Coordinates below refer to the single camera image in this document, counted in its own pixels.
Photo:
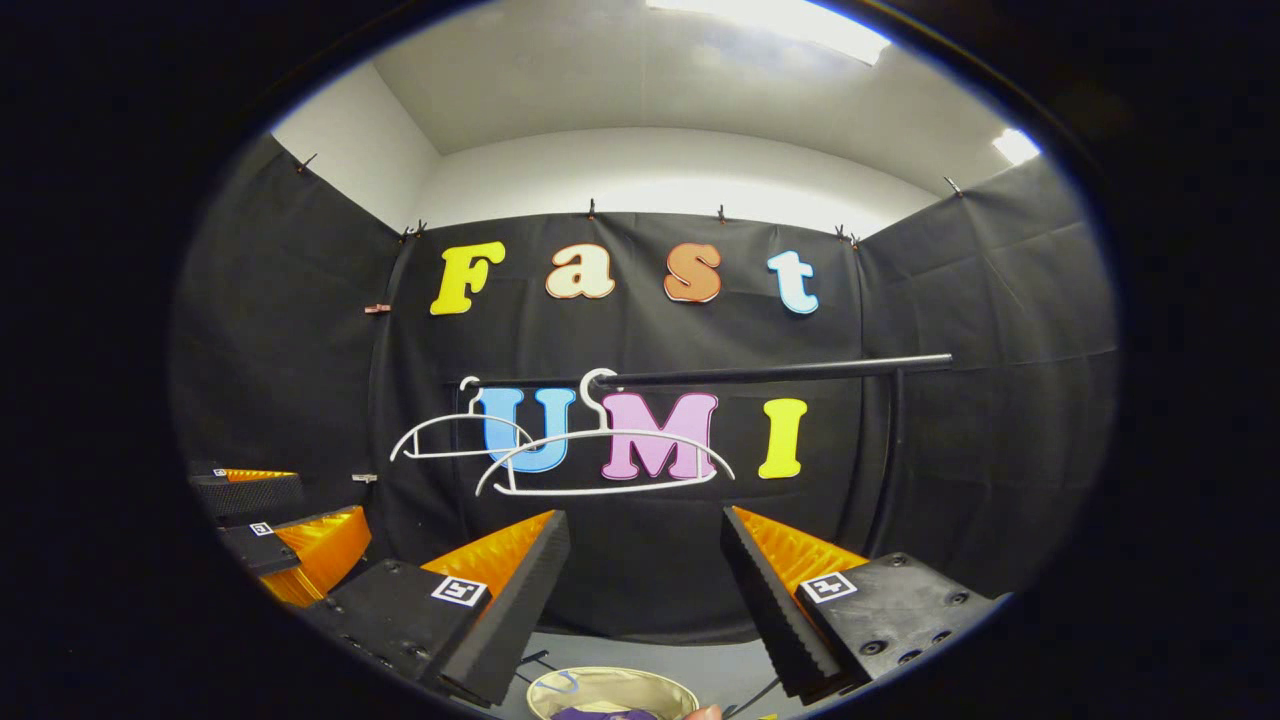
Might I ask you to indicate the black backdrop cloth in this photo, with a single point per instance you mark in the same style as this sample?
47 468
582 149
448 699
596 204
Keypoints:
300 380

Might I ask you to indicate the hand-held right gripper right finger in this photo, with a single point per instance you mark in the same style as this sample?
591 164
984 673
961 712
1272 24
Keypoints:
765 600

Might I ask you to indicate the white plastic hanger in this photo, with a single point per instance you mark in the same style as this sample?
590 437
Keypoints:
610 436
455 420

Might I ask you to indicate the black clothes rack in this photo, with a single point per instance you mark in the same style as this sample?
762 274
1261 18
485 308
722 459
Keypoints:
780 372

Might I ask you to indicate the beige laundry hamper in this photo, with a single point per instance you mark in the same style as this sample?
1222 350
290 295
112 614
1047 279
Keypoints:
610 688

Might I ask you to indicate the large ceiling light panel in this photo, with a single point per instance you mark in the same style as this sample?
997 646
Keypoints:
770 28

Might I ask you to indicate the small ceiling light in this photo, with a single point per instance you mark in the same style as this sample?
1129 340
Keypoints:
1016 146

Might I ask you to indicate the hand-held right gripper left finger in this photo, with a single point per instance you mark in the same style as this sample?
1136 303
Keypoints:
515 605

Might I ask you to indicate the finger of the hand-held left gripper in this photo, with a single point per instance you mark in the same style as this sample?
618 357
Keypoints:
320 555
250 492

